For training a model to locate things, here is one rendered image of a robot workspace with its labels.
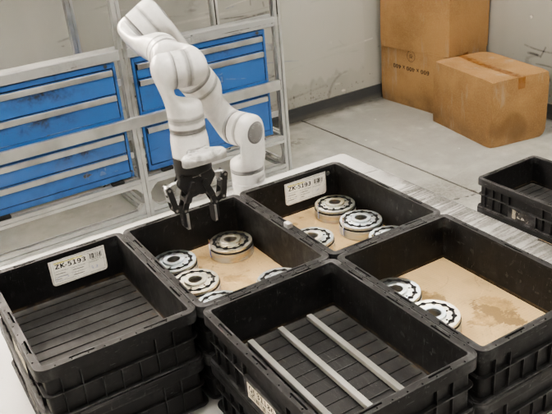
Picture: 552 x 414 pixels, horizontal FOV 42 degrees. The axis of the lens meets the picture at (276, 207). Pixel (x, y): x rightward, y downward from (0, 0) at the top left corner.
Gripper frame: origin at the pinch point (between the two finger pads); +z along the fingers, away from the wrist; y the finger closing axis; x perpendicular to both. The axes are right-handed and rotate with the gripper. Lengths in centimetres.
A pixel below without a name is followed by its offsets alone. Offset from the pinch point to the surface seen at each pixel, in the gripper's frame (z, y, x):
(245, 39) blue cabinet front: 15, -117, -194
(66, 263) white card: 9.8, 25.0, -18.2
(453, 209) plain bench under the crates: 31, -84, -14
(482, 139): 97, -254, -166
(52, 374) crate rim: 8.6, 38.6, 20.2
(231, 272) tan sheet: 17.3, -6.8, -3.3
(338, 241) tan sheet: 17.5, -33.7, 0.3
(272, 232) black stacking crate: 10.0, -17.2, -1.5
